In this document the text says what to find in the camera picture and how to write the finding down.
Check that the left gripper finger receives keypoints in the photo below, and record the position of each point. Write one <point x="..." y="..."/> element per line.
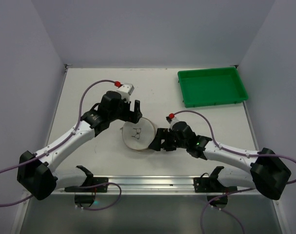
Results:
<point x="126" y="112"/>
<point x="136" y="115"/>

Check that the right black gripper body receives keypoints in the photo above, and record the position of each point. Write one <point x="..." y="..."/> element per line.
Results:
<point x="166" y="139"/>

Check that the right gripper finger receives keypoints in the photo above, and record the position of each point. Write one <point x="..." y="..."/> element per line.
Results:
<point x="157" y="141"/>
<point x="169" y="144"/>

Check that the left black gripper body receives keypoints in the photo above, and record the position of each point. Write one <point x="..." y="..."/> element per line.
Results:
<point x="132" y="115"/>

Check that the white mesh laundry bag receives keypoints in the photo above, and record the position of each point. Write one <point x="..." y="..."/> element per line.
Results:
<point x="138" y="136"/>

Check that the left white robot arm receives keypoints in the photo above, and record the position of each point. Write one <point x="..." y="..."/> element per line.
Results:
<point x="39" y="173"/>

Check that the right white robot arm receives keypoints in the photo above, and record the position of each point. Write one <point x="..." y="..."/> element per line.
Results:
<point x="251" y="169"/>

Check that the green plastic tray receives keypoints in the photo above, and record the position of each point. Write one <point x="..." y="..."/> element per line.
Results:
<point x="210" y="87"/>

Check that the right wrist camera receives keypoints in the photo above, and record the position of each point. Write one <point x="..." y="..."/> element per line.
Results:
<point x="172" y="120"/>

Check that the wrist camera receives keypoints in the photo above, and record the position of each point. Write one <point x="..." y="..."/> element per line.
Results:
<point x="172" y="120"/>
<point x="125" y="90"/>

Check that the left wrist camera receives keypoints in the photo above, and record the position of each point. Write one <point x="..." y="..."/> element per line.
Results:
<point x="125" y="90"/>

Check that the aluminium mounting rail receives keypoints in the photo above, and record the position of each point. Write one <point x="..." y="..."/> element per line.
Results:
<point x="201" y="184"/>

